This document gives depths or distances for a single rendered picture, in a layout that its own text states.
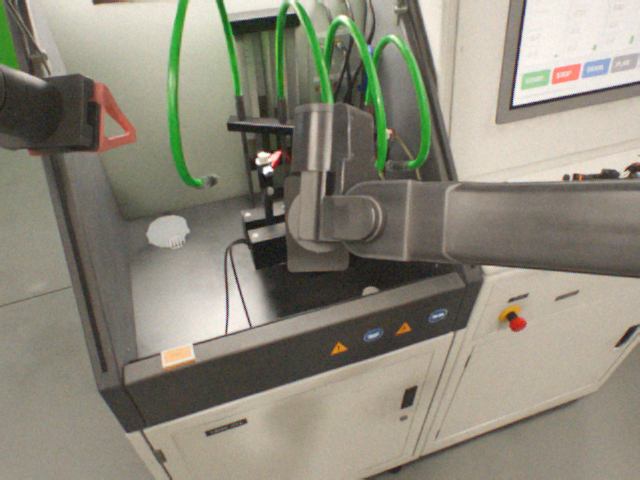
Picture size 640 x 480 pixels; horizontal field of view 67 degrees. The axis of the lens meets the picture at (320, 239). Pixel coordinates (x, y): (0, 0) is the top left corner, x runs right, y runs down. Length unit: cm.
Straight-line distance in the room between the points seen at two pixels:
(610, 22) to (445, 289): 63
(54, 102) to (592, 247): 45
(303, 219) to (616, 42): 93
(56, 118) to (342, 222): 29
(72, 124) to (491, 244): 38
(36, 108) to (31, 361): 178
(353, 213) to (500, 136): 78
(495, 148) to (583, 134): 23
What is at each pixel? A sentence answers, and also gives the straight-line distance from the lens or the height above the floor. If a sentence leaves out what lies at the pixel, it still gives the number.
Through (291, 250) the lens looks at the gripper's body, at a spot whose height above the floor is 128.
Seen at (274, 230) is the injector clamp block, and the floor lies 98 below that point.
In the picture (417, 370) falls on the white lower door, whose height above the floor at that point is 67.
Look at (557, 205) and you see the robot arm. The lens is 32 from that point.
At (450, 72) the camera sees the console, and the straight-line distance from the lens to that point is 100.
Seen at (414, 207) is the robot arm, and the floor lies 143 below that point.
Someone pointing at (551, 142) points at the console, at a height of 104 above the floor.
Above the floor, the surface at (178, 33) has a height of 140.
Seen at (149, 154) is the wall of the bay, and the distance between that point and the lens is 119.
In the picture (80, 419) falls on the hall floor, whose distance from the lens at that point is 200.
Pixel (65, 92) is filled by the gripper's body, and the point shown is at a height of 143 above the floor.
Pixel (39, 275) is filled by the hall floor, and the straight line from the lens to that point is 251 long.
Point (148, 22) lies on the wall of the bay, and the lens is 106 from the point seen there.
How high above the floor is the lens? 165
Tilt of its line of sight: 45 degrees down
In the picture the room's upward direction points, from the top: straight up
